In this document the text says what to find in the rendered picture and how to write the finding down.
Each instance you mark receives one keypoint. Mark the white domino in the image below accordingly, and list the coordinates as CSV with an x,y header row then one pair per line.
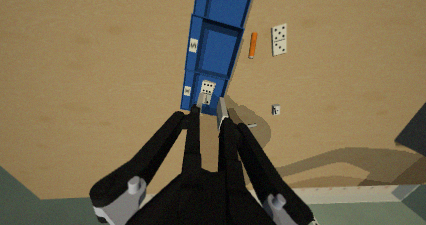
x,y
279,39
207,89

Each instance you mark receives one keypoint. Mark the blue rack of labelled bins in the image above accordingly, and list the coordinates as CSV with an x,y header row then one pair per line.
x,y
217,43

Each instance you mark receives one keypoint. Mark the orange battery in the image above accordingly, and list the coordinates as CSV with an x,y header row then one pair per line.
x,y
252,44

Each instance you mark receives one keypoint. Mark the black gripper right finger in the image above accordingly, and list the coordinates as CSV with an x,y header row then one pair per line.
x,y
280,202

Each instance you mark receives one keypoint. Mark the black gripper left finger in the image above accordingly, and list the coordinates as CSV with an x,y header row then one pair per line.
x,y
118,196

